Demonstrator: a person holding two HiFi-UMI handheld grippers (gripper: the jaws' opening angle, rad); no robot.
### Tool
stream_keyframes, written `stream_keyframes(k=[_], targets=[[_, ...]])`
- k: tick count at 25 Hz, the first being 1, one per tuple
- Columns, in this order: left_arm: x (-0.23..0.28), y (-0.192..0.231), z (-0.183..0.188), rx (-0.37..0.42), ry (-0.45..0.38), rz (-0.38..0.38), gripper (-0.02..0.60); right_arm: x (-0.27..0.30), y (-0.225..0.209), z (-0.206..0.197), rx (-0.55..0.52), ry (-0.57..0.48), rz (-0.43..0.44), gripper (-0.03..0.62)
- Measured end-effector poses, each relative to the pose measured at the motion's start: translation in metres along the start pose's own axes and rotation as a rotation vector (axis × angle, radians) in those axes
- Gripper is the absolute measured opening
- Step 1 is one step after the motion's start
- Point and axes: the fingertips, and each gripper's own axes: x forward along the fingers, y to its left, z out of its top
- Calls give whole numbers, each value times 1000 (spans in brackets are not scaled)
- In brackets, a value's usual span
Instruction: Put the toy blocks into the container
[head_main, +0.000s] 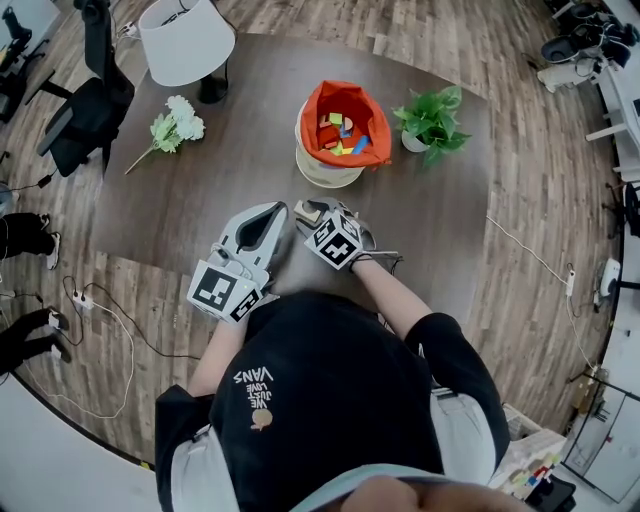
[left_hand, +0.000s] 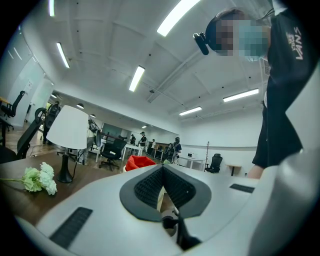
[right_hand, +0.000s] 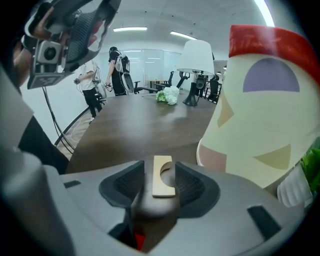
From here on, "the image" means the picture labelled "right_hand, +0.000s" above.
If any white shade table lamp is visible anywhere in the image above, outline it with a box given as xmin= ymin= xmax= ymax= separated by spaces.
xmin=176 ymin=39 xmax=216 ymax=107

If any black office chair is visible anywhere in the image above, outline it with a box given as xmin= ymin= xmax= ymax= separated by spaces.
xmin=203 ymin=74 xmax=223 ymax=105
xmin=133 ymin=79 xmax=161 ymax=95

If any ceiling light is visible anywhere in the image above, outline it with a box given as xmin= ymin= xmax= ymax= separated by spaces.
xmin=112 ymin=26 xmax=148 ymax=33
xmin=253 ymin=0 xmax=276 ymax=27
xmin=170 ymin=31 xmax=198 ymax=41

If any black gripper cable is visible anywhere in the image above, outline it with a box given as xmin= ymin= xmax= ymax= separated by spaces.
xmin=41 ymin=86 xmax=76 ymax=156

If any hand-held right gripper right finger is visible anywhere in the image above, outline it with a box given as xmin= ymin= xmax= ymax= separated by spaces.
xmin=154 ymin=161 xmax=308 ymax=256

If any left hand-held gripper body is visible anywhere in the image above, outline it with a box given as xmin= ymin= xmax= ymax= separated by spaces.
xmin=23 ymin=0 xmax=73 ymax=90

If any beige wooden arch block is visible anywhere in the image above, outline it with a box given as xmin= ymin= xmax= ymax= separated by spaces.
xmin=151 ymin=155 xmax=177 ymax=198

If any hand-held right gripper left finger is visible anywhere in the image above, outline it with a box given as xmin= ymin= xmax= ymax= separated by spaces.
xmin=59 ymin=160 xmax=146 ymax=256

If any red wooden block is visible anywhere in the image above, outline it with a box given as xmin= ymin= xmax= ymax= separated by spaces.
xmin=134 ymin=231 xmax=146 ymax=252

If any white artificial flower bouquet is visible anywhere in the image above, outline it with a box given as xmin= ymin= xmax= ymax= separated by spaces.
xmin=155 ymin=85 xmax=180 ymax=106

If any potted green plant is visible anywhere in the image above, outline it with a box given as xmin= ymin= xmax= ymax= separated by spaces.
xmin=276 ymin=142 xmax=320 ymax=208

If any beige fabric basket red lining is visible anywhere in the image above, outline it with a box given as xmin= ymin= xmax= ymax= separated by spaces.
xmin=196 ymin=24 xmax=320 ymax=191

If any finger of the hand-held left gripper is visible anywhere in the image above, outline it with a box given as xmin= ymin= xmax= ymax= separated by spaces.
xmin=53 ymin=0 xmax=122 ymax=50
xmin=61 ymin=11 xmax=101 ymax=72

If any person's left forearm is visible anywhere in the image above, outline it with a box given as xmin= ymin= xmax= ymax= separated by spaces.
xmin=12 ymin=41 xmax=33 ymax=76

